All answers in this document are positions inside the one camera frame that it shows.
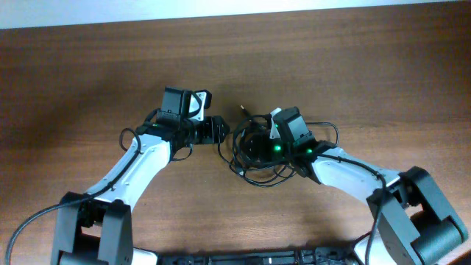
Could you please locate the black usb cable silver plug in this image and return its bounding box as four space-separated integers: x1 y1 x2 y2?
216 105 299 177

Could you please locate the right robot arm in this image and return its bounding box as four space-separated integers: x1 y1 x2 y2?
241 107 469 264

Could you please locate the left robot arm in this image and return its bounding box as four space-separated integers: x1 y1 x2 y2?
51 87 230 265

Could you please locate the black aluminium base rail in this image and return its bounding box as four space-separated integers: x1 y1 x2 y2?
157 247 359 265

